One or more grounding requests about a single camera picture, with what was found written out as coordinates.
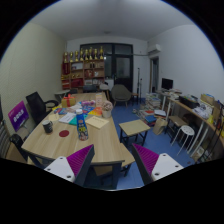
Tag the black slatted chair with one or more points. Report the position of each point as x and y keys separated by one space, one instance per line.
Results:
x=16 y=140

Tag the black chair wooden seat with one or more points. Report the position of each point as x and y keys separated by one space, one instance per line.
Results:
x=115 y=164

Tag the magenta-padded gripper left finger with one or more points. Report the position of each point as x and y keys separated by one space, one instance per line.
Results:
x=63 y=166

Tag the wooden shelf unit with trophies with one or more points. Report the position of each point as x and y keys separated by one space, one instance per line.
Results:
x=83 y=71

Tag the yellow gift box red ribbon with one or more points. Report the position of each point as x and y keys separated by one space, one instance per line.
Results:
x=68 y=101

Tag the white round stool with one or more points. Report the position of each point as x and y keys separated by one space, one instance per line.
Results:
x=186 y=130

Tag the black tripod stand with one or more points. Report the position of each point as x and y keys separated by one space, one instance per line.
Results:
x=138 y=83

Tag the standing beige box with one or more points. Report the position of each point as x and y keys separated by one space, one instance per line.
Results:
x=99 y=99

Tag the white booklet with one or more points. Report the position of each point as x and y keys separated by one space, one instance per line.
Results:
x=67 y=117

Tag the blue colourful book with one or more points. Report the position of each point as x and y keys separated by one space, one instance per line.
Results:
x=88 y=108
x=60 y=111

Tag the pink package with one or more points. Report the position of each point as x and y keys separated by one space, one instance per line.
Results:
x=88 y=103

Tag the long cluttered wall desk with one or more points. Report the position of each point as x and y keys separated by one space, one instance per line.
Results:
x=196 y=113

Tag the pink flowers in white pot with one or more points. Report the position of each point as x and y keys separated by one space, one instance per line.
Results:
x=107 y=108

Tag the black mug white inside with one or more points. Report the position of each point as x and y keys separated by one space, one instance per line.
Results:
x=47 y=127

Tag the black office chair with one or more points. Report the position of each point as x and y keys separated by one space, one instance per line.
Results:
x=36 y=105

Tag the blue drink bottle white cap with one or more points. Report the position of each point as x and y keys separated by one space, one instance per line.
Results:
x=82 y=128

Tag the stack of books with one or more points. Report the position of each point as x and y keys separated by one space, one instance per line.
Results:
x=151 y=106

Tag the orange book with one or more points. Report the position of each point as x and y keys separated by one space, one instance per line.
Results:
x=96 y=112

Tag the large kraft paper book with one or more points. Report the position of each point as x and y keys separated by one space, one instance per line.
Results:
x=97 y=122

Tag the grey armchair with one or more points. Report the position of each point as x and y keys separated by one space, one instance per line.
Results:
x=120 y=93

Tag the black computer monitor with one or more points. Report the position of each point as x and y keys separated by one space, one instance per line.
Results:
x=167 y=83

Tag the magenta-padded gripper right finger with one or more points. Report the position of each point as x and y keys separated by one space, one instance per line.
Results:
x=160 y=166

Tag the small wooden side table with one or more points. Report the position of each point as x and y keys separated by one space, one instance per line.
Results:
x=134 y=127

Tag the purple sign board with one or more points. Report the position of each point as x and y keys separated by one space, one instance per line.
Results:
x=18 y=115

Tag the white wall air conditioner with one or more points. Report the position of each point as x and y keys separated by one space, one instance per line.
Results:
x=154 y=48

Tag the black framed glass door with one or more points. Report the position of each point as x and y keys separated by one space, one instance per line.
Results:
x=121 y=66

